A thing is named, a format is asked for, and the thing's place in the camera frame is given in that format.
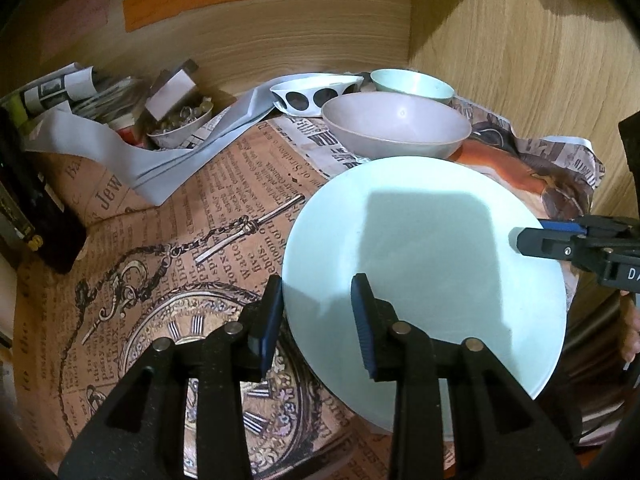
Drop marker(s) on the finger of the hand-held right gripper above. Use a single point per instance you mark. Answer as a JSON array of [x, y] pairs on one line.
[[545, 242], [562, 225]]

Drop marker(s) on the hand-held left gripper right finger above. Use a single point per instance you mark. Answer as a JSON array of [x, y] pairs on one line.
[[362, 330]]

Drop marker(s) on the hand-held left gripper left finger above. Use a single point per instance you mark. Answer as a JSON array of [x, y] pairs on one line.
[[265, 330]]

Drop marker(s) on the light blue plate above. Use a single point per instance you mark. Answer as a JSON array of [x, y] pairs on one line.
[[450, 300]]

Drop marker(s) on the lilac grey bowl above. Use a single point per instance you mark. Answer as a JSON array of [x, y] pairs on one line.
[[395, 125]]

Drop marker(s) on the mint green bowl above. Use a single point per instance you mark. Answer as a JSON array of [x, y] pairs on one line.
[[410, 82]]

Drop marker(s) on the white polka dot bowl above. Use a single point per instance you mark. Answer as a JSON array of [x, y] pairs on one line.
[[310, 92]]

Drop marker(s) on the person's right hand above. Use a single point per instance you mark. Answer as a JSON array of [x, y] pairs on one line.
[[630, 335]]

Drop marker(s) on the white newspaper print paper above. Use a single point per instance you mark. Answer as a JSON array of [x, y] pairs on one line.
[[565, 160]]

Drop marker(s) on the vintage brown print paper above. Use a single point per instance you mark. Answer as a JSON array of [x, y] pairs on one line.
[[175, 260]]

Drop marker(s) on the folded grey white paper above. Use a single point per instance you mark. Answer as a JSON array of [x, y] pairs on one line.
[[165, 165]]

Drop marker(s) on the wooden shelf unit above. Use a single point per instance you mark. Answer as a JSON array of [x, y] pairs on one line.
[[500, 25]]

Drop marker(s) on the small bowl of trinkets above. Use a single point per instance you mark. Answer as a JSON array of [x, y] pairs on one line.
[[180, 130]]

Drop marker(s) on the white paper card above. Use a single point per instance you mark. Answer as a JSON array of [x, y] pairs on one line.
[[170, 95]]

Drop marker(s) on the dark wine bottle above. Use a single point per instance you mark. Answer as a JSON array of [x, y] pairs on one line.
[[35, 210]]

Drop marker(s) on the stack of rolled newspapers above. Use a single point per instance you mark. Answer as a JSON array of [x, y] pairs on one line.
[[75, 90]]

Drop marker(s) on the pink sticky note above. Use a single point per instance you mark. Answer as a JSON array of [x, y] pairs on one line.
[[75, 20]]

